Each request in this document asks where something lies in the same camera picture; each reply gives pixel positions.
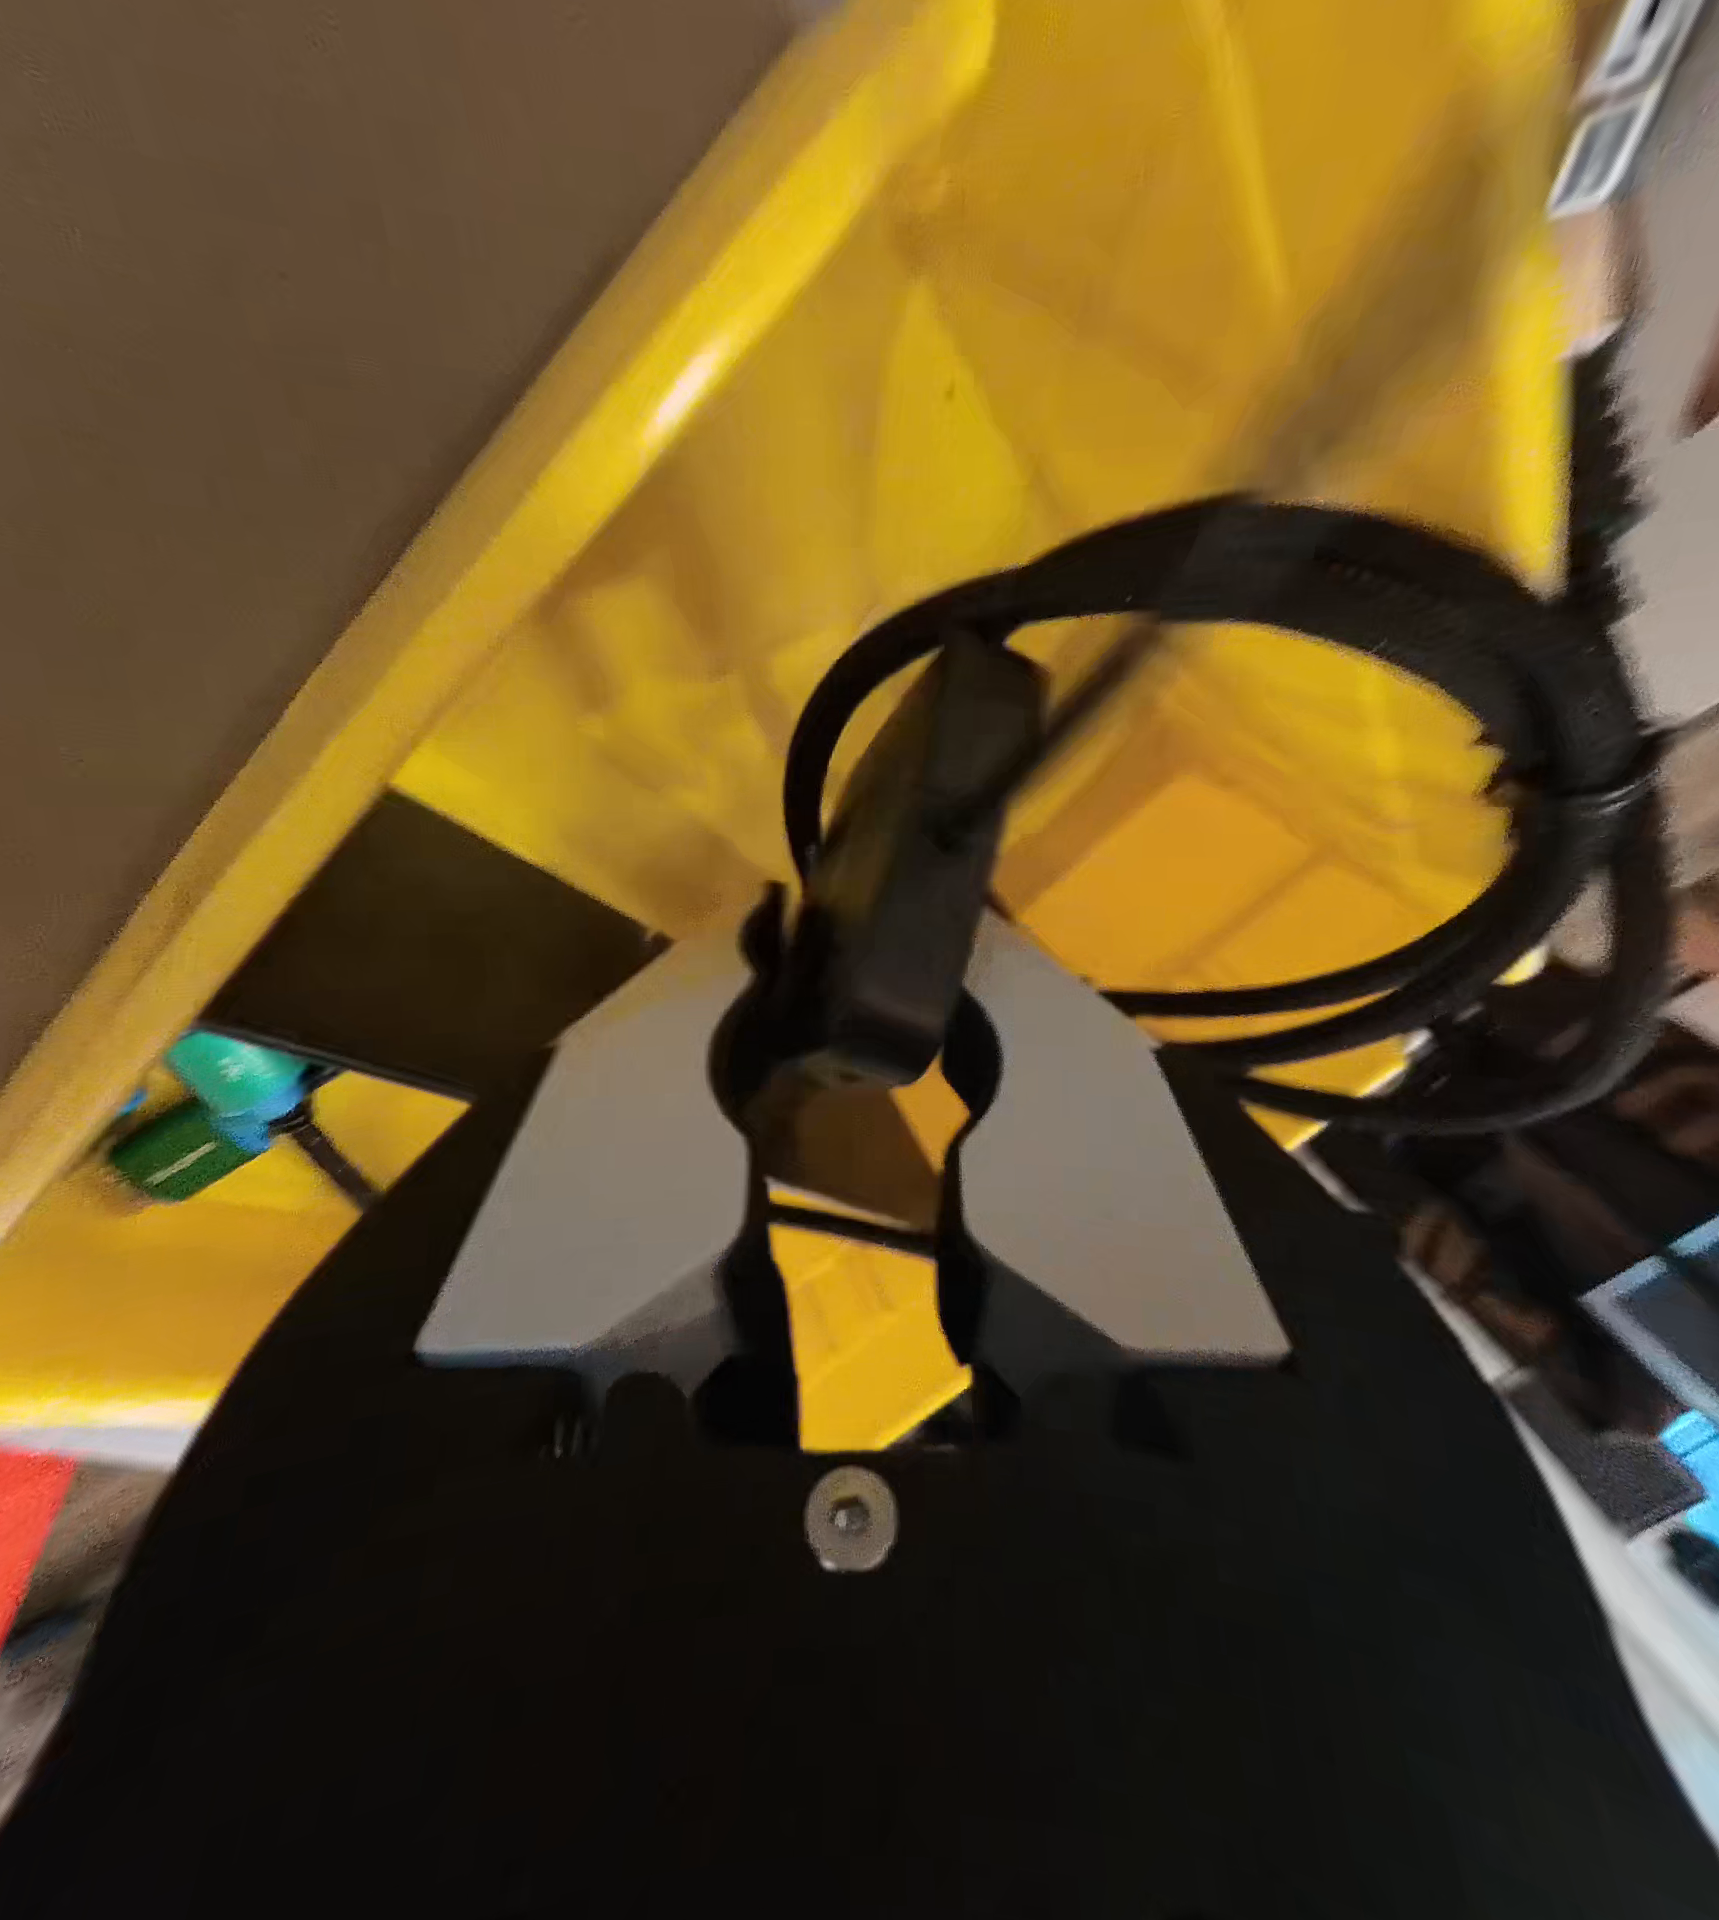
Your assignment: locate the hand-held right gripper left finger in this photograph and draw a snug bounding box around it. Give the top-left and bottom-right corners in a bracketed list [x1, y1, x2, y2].
[413, 923, 801, 1365]

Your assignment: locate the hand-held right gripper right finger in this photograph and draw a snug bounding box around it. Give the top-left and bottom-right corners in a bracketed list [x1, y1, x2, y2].
[931, 913, 1295, 1370]

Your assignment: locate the black adapter hub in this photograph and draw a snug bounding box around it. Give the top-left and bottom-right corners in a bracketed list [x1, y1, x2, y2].
[739, 495, 1677, 1191]

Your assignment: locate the large yellow storage bin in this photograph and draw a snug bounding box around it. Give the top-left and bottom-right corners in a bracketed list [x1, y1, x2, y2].
[0, 0, 1581, 1447]

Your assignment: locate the black bin divider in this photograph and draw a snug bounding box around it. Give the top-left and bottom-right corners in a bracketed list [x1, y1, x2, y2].
[205, 793, 669, 1100]

